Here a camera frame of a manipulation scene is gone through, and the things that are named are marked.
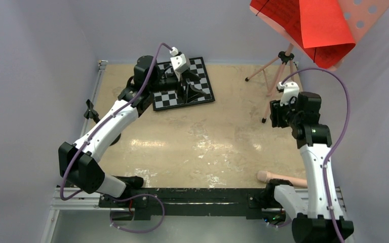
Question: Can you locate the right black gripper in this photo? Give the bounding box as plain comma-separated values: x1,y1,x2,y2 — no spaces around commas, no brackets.
269,95,301,128

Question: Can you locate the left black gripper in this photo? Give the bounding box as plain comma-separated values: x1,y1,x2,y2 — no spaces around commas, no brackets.
148,68,206,103

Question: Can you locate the black white chessboard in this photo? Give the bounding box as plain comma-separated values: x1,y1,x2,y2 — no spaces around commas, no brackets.
149,57,215,112

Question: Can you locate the pink microphone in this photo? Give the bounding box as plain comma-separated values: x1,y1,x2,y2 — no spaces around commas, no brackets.
257,171,307,188

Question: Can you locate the red sheet music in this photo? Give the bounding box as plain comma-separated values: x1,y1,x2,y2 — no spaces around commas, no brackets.
299,0,356,68
250,0,303,47

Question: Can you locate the black microphone stand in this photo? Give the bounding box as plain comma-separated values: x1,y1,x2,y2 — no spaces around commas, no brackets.
84,99,121,146

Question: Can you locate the pink music stand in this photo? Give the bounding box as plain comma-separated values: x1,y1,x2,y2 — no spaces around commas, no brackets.
245,0,389,124

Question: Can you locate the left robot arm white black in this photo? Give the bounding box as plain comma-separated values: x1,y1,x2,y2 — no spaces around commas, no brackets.
58,52,206,207

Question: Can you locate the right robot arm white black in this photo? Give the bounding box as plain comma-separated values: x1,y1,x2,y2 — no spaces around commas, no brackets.
264,92,354,242

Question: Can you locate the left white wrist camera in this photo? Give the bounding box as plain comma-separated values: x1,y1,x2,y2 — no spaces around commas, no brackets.
170,47,190,81

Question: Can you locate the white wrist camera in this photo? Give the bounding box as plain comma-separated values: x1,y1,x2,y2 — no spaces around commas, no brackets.
170,47,190,81
276,81,300,106

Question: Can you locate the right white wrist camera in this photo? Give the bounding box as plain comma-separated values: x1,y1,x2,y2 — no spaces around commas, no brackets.
276,81,300,106

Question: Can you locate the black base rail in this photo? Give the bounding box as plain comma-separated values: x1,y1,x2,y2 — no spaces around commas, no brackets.
99,188,287,224

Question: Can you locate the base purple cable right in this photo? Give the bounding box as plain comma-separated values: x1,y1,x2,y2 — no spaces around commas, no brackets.
265,214,292,229

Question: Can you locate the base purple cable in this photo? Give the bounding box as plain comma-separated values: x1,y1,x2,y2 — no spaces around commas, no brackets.
109,193,166,234
265,214,292,229

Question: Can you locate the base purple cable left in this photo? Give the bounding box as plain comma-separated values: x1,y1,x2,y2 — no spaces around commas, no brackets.
109,193,166,234

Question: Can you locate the aluminium frame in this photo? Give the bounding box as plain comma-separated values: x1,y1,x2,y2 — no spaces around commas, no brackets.
52,78,349,234

